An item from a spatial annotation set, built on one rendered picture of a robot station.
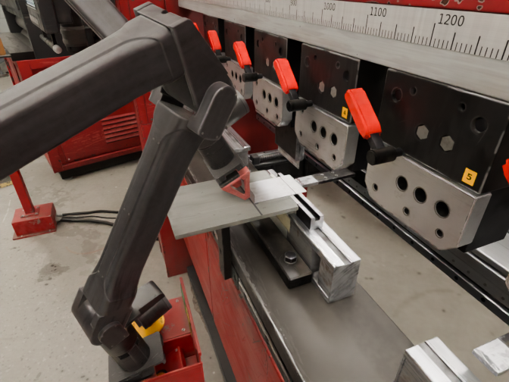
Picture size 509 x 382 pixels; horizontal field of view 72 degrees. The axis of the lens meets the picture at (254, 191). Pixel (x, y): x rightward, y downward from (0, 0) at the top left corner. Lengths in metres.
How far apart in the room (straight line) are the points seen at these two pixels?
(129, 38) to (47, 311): 1.83
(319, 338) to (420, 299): 1.44
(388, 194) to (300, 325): 0.32
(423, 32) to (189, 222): 0.51
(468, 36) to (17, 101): 0.39
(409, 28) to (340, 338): 0.49
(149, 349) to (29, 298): 1.53
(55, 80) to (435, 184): 0.38
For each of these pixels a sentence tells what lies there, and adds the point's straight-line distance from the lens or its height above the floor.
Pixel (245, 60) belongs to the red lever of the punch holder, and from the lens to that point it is 0.76.
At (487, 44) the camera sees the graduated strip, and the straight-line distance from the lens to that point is 0.37.
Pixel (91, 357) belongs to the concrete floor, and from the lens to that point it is 1.83.
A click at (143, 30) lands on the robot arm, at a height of 1.37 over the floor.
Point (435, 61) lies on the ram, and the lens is 0.40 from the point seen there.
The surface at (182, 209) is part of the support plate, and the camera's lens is 0.75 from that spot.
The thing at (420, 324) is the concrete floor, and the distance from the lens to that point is 1.96.
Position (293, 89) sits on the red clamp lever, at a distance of 0.58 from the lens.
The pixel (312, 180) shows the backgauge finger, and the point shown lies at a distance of 0.84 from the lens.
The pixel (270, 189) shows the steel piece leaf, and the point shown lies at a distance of 0.80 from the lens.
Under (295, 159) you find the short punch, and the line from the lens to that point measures 0.74.
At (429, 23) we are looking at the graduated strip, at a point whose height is 1.38.
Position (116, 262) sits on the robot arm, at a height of 1.08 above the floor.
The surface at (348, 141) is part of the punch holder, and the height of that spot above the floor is 1.22.
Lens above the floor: 1.41
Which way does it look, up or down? 31 degrees down
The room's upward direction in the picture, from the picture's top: straight up
